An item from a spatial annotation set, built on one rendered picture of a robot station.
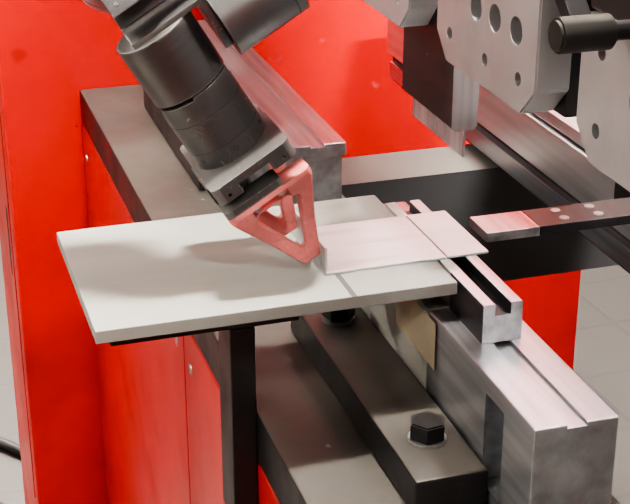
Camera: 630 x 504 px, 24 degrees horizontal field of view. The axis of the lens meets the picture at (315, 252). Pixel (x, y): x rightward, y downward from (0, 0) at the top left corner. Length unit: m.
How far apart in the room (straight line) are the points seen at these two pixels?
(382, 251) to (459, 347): 0.11
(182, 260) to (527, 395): 0.28
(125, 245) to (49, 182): 0.84
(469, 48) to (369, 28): 1.08
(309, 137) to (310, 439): 0.43
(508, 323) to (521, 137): 0.52
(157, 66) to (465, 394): 0.31
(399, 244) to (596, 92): 0.37
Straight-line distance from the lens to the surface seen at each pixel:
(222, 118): 1.01
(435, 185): 1.60
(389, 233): 1.13
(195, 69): 0.99
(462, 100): 1.05
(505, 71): 0.87
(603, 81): 0.76
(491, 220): 1.15
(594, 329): 3.25
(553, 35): 0.72
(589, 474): 0.97
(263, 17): 0.99
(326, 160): 1.44
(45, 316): 2.03
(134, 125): 1.77
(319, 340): 1.18
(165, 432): 1.58
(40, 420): 2.10
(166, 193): 1.56
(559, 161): 1.46
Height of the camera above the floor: 1.44
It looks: 24 degrees down
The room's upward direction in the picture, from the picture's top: straight up
